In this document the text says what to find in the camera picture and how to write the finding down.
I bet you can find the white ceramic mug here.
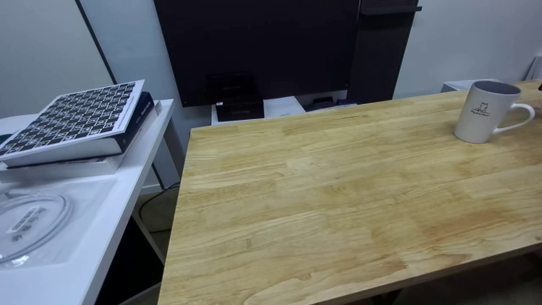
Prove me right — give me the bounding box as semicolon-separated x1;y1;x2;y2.
453;80;538;144

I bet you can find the white low shelf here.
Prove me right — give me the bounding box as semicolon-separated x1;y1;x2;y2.
211;88;351;127

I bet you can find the small black box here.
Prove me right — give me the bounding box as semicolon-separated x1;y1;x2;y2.
216;71;267;122

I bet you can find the large black panel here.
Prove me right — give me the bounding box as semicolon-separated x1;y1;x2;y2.
153;0;363;109

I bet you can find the narrow dark panel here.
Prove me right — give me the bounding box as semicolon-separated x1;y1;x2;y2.
348;0;424;105

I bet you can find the white side table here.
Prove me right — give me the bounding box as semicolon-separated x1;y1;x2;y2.
0;99;184;305

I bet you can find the white book under checkered book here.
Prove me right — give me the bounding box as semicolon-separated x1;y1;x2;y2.
0;151;131;175

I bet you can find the clear plastic sheet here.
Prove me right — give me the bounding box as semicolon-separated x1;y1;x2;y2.
0;173;123;271

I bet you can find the white box behind table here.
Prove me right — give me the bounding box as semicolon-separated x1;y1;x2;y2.
441;78;487;95

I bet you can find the checkered cover book dark spine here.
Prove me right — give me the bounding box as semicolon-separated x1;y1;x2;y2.
0;78;157;170

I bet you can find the white round disc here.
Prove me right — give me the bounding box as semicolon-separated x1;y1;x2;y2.
0;188;77;268

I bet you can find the black floor cable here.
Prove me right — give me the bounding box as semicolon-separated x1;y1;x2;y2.
135;183;182;232

